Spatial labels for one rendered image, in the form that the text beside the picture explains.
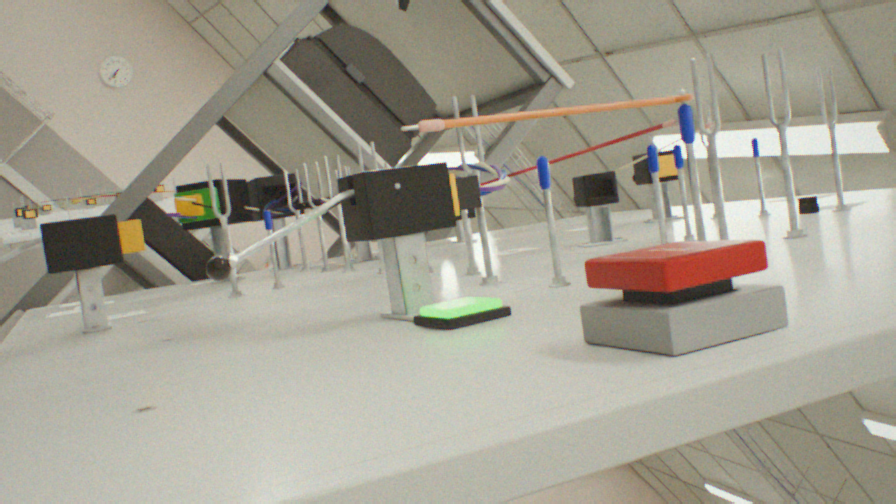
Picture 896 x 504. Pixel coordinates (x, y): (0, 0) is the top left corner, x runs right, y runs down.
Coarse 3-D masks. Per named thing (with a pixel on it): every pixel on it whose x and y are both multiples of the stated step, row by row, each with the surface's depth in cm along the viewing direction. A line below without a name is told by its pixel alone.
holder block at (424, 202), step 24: (408, 168) 48; (432, 168) 49; (360, 192) 48; (384, 192) 48; (408, 192) 48; (432, 192) 49; (360, 216) 48; (384, 216) 48; (408, 216) 48; (432, 216) 49; (360, 240) 49
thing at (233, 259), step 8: (344, 192) 48; (352, 192) 49; (336, 200) 48; (344, 200) 48; (320, 208) 48; (328, 208) 48; (304, 216) 47; (312, 216) 47; (288, 224) 47; (296, 224) 47; (304, 224) 47; (280, 232) 47; (288, 232) 47; (264, 240) 46; (272, 240) 46; (248, 248) 46; (256, 248) 46; (232, 256) 45; (240, 256) 45; (248, 256) 46; (232, 264) 45
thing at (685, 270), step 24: (720, 240) 33; (744, 240) 31; (600, 264) 32; (624, 264) 31; (648, 264) 30; (672, 264) 29; (696, 264) 30; (720, 264) 30; (744, 264) 31; (600, 288) 33; (624, 288) 31; (648, 288) 30; (672, 288) 29; (696, 288) 31; (720, 288) 31
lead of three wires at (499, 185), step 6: (480, 162) 61; (474, 168) 61; (480, 168) 60; (486, 168) 59; (492, 168) 59; (498, 168) 58; (498, 174) 57; (504, 174) 56; (498, 180) 55; (504, 180) 55; (486, 186) 53; (492, 186) 53; (498, 186) 54; (504, 186) 55; (480, 192) 53; (486, 192) 53
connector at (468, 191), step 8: (472, 176) 51; (456, 184) 50; (464, 184) 51; (472, 184) 51; (464, 192) 51; (472, 192) 51; (464, 200) 51; (472, 200) 51; (480, 200) 51; (464, 208) 51; (472, 208) 51
